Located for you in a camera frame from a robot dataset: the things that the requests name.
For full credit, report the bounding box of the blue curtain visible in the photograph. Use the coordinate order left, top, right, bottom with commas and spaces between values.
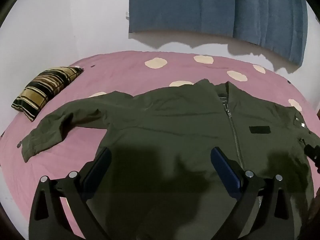
129, 0, 308, 66

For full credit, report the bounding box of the pink polka dot bedsheet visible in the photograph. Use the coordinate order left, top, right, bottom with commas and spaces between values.
1, 51, 319, 230

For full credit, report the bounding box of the olive green jacket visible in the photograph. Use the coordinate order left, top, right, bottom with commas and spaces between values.
22, 80, 319, 239

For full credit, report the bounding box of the striped black gold pillow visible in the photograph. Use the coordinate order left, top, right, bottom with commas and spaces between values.
11, 66, 84, 121

